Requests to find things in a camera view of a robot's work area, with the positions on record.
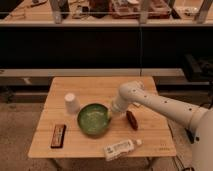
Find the white paper cup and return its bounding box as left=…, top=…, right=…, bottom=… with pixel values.
left=64, top=93, right=80, bottom=114

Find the wooden table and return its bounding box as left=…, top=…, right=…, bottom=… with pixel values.
left=27, top=76, right=177, bottom=171

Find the red tray of items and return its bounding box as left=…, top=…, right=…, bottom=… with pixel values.
left=110, top=0, right=171, bottom=19

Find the white plastic bottle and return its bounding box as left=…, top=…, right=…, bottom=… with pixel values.
left=103, top=139, right=142, bottom=161

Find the brown sausage-shaped object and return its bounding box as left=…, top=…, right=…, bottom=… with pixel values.
left=126, top=111, right=138, bottom=130

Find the long workbench shelf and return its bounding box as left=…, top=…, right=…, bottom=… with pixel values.
left=0, top=0, right=213, bottom=27

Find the green ceramic bowl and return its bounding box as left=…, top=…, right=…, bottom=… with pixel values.
left=77, top=103, right=111, bottom=136

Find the dark chocolate bar box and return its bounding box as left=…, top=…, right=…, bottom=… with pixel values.
left=51, top=124, right=66, bottom=148

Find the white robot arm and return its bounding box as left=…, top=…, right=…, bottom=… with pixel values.
left=110, top=81, right=213, bottom=171

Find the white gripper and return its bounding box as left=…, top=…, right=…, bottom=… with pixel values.
left=107, top=94, right=133, bottom=120

